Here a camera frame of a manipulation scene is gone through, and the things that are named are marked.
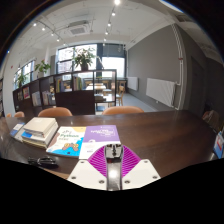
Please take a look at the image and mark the round white ceiling lamp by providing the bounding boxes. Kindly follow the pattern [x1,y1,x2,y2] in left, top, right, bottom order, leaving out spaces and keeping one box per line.
[159,0,184,14]

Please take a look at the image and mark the yellowish book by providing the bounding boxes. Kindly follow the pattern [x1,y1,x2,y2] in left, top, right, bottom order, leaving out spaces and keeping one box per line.
[21,133,58,149]

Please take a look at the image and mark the dark wooden shelf unit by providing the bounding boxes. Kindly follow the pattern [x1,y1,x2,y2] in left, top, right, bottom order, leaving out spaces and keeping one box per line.
[12,68,118,118]

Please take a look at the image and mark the white book with colourful cover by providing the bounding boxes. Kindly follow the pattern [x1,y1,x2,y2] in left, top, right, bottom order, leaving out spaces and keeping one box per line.
[46,125,87,158]

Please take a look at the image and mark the light wooden chairs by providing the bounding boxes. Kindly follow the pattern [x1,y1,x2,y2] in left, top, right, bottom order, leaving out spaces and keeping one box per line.
[84,79,128,108]

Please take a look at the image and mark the black coiled cable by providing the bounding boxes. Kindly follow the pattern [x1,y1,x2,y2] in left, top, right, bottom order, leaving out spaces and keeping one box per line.
[27,155,60,170]

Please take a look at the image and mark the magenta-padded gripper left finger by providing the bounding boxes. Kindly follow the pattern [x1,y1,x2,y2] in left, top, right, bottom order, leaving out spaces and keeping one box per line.
[67,145,115,191]

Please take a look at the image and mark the blue and white book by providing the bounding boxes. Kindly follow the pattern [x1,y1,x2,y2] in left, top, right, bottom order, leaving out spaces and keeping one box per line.
[20,126,59,144]

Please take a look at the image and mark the thin white book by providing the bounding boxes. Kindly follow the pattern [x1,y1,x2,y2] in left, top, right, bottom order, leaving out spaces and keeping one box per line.
[14,128,26,143]

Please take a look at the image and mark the small white wall radiator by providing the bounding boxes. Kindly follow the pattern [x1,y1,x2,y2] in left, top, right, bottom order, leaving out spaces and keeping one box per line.
[126,76,139,92]

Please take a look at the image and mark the large potted plant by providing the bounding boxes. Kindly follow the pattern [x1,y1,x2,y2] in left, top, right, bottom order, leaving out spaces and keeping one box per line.
[71,46,98,72]

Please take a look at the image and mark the blue card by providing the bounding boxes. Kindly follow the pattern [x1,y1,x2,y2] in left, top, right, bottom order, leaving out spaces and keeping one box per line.
[213,130,224,160]

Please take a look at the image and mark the bookshelf with books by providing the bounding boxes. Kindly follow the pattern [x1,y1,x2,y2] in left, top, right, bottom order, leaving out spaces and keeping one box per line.
[0,78,5,118]

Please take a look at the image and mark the small blue book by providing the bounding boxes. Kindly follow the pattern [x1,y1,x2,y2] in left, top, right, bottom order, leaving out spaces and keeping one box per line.
[9,122,26,138]

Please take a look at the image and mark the purple and white book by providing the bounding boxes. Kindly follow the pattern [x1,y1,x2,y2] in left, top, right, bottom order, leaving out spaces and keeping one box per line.
[78,124,122,160]

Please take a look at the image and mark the ceiling spotlights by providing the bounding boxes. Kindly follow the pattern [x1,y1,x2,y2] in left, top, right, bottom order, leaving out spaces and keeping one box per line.
[31,0,123,43]

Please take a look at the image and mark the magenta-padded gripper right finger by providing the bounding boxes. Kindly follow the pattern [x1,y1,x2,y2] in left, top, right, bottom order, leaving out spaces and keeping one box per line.
[113,145,162,191]

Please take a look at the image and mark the ceiling air conditioner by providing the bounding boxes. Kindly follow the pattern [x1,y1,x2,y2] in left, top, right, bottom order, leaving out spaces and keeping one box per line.
[66,20,91,37]

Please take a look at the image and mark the large white wall radiator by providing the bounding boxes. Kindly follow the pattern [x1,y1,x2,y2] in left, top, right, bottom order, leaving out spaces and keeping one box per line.
[145,77,177,108]

